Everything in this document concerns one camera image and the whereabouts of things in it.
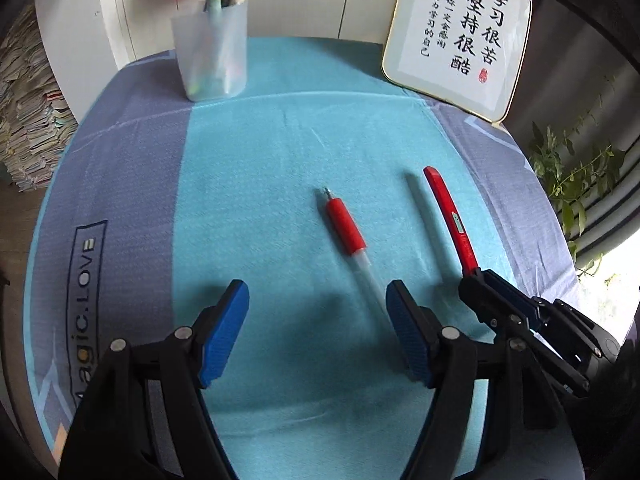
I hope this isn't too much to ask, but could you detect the tall pile of books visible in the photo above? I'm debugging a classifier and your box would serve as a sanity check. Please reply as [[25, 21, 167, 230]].
[[0, 10, 78, 193]]

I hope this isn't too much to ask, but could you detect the white lower cabinet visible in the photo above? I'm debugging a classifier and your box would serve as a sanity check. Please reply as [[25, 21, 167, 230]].
[[35, 0, 406, 68]]

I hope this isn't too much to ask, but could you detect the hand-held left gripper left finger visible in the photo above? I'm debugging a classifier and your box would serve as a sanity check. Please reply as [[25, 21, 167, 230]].
[[57, 279, 251, 480]]

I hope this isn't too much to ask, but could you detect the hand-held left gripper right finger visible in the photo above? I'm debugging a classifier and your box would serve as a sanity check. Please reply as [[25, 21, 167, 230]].
[[385, 280, 583, 480]]

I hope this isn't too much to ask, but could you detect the framed calligraphy sign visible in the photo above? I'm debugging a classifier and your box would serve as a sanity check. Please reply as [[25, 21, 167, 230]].
[[381, 0, 533, 126]]

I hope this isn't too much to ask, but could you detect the blue and grey tablecloth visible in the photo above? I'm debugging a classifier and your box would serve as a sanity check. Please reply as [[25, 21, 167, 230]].
[[22, 35, 586, 480]]

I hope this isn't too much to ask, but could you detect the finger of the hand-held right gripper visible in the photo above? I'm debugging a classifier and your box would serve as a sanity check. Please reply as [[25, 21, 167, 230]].
[[459, 272, 591, 397], [482, 270, 597, 357]]

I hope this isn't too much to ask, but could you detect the green leafy plant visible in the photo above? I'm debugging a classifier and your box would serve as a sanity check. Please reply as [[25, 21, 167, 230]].
[[530, 75, 626, 281]]

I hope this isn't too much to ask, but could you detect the translucent white pen cup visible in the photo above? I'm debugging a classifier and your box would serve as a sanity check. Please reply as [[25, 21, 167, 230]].
[[171, 0, 249, 103]]

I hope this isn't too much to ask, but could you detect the clear pen red cap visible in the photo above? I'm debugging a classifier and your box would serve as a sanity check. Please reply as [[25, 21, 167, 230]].
[[315, 186, 398, 313]]

